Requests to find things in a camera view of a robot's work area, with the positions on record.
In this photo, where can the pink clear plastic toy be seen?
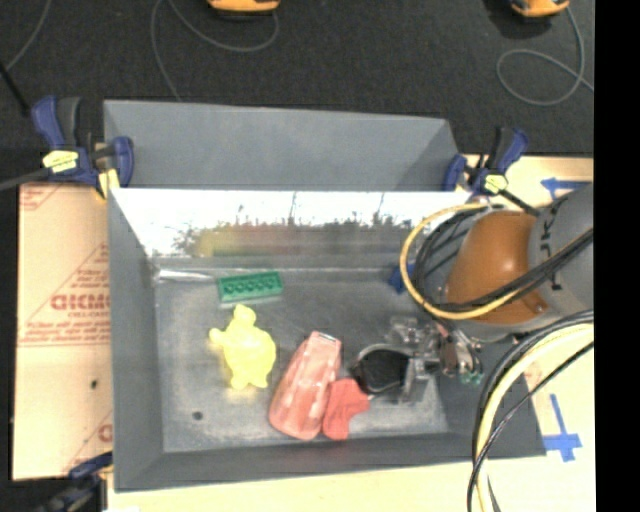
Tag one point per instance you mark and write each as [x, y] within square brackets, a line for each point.
[305, 390]

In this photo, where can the yellow toy turtle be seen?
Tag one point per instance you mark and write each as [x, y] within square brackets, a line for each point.
[247, 350]

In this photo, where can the brown cardboard board, red print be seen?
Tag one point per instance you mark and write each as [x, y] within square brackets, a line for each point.
[55, 280]

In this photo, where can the dark green flat block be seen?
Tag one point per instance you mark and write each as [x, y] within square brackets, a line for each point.
[250, 287]

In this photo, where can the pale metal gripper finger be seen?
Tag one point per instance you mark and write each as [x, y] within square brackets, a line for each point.
[412, 332]
[417, 382]

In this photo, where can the black sunglasses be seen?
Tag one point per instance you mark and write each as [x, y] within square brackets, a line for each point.
[382, 367]

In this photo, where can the grey metal bin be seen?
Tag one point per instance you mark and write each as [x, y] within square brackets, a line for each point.
[300, 150]

